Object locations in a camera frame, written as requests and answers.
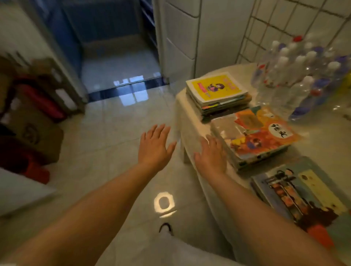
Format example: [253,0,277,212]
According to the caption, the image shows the person's left hand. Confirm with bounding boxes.
[138,124,177,172]

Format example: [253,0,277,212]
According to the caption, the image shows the person's right hand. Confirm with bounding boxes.
[194,134,228,178]

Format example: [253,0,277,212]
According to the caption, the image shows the person's left forearm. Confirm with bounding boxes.
[0,162,160,266]

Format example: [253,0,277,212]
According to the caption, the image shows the person's right forearm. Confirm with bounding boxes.
[202,172,346,266]

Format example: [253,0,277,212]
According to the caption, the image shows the white plastic table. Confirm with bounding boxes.
[175,63,351,266]

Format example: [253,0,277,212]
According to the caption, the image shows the stack of mixed books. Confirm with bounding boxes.
[186,88,253,123]

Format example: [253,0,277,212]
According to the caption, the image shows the orange comic cover book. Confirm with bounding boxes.
[211,106,303,163]

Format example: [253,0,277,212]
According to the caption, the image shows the stack of thin comic books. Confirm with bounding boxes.
[211,127,292,172]

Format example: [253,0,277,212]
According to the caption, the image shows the yellow cartoon cover book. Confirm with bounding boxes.
[186,72,249,105]

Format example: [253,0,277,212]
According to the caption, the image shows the black slipper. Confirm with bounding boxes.
[158,222,174,237]

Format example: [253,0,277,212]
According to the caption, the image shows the wooden shelf rack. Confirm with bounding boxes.
[30,57,86,116]

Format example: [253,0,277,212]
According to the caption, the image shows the white plastic drawer cabinet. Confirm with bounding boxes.
[152,0,202,84]

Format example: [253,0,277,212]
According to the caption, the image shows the person's white shorts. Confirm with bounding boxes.
[95,230,243,266]

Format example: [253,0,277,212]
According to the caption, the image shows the group of clear plastic bottles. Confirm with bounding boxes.
[251,34,351,121]

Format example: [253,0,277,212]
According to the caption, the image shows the white tall cabinet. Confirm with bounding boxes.
[194,0,257,78]

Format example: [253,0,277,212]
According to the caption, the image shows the brown cardboard box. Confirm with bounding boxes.
[0,103,64,165]

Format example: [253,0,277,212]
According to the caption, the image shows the red bag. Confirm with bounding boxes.
[16,83,67,122]

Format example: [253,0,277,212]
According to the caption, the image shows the blue illustrated cover book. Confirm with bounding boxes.
[251,156,351,262]

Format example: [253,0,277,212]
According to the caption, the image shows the blue shelf unit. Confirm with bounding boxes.
[139,0,159,48]

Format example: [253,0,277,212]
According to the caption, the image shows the red container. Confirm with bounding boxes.
[0,152,50,185]

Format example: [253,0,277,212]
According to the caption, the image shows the white flat board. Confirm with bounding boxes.
[0,167,57,217]

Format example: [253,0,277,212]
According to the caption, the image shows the grey sliding door frame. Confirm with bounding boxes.
[16,0,89,103]

